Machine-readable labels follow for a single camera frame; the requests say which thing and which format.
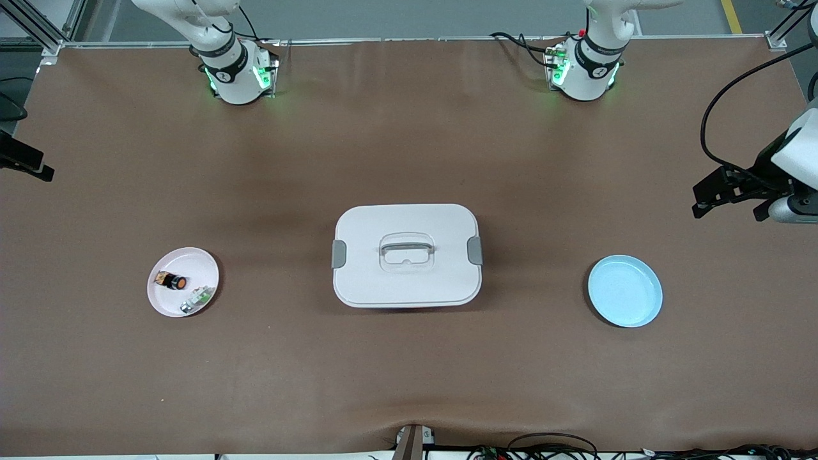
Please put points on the small white connector block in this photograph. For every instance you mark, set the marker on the small white connector block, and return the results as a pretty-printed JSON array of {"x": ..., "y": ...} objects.
[{"x": 428, "y": 436}]

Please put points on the light blue round plate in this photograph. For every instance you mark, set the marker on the light blue round plate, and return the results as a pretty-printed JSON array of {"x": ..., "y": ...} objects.
[{"x": 623, "y": 291}]

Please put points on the silver table edge rail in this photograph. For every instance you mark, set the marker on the silver table edge rail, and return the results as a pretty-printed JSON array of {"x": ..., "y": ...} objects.
[{"x": 415, "y": 39}]

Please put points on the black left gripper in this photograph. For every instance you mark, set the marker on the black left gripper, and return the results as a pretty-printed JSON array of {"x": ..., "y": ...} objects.
[{"x": 764, "y": 165}]

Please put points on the aluminium frame profile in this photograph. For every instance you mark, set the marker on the aluminium frame profile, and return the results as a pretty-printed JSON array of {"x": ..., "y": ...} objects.
[
  {"x": 45, "y": 35},
  {"x": 776, "y": 39}
]

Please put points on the orange black push switch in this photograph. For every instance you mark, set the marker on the orange black push switch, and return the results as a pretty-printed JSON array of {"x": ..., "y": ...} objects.
[{"x": 171, "y": 280}]

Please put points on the white lidded storage box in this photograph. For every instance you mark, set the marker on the white lidded storage box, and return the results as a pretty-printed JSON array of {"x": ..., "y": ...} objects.
[{"x": 383, "y": 281}]

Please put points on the green white switch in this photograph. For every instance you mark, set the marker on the green white switch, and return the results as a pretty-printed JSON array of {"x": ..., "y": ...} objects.
[{"x": 198, "y": 298}]

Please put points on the pink round plate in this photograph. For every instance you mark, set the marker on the pink round plate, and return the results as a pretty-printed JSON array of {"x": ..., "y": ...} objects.
[{"x": 185, "y": 265}]

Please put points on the brown camera post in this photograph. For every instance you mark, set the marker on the brown camera post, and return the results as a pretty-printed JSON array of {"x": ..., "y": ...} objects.
[{"x": 409, "y": 444}]

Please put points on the brown table mat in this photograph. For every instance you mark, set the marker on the brown table mat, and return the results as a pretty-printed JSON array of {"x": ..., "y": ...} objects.
[{"x": 409, "y": 147}]

